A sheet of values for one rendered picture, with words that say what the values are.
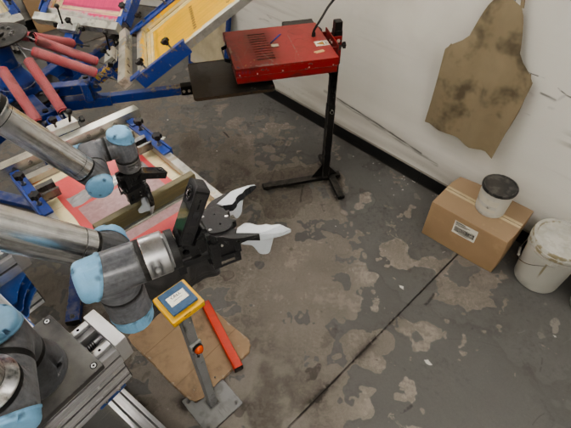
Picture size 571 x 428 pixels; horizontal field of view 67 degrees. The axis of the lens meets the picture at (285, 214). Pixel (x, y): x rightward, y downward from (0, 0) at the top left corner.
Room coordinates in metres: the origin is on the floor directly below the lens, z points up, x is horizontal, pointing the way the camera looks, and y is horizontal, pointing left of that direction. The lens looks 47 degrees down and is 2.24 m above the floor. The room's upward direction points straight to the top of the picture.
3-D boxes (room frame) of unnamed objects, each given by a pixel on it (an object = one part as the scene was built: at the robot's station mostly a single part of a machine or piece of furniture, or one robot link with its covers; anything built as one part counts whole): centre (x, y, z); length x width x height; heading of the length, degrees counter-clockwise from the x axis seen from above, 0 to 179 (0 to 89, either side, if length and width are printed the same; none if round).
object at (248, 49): (2.40, 0.02, 1.06); 0.61 x 0.46 x 0.12; 104
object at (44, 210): (1.28, 1.04, 0.98); 0.30 x 0.05 x 0.07; 44
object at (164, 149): (1.66, 0.64, 0.98); 0.30 x 0.05 x 0.07; 44
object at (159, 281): (1.09, 0.47, 0.74); 0.45 x 0.03 x 0.43; 134
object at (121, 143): (1.10, 0.52, 1.39); 0.09 x 0.08 x 0.11; 117
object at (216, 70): (2.22, 0.75, 0.91); 1.34 x 0.40 x 0.08; 104
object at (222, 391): (0.81, 0.37, 0.48); 0.22 x 0.22 x 0.96; 44
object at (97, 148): (1.04, 0.60, 1.39); 0.11 x 0.11 x 0.08; 27
